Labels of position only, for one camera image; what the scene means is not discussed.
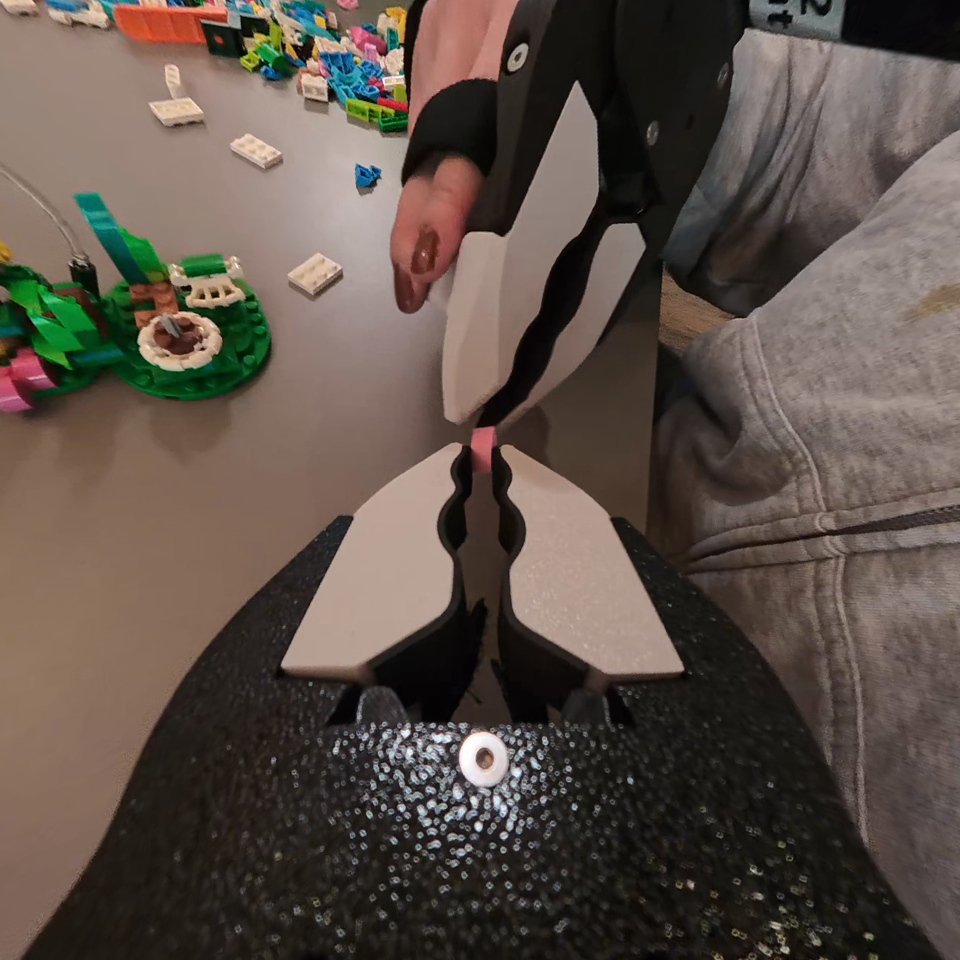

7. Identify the person's right hand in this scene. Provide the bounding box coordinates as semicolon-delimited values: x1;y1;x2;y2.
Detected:
390;0;519;315

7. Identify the person's right forearm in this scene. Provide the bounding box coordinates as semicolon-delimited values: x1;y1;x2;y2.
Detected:
663;30;960;320

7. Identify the pile of loose lego pieces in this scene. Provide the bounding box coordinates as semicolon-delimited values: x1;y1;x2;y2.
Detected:
0;0;410;135

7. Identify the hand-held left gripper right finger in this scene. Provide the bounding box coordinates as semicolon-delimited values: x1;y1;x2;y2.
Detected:
495;444;685;684

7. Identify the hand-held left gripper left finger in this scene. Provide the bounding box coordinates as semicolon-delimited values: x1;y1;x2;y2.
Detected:
281;442;465;682

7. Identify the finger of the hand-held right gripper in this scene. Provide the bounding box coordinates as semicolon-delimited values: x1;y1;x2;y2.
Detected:
483;221;648;432
427;78;601;425

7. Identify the green lego garden model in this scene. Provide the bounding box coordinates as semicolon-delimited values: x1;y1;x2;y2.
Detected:
0;163;273;414

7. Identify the orange lego plate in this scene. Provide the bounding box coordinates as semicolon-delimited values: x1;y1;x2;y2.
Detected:
112;2;230;45

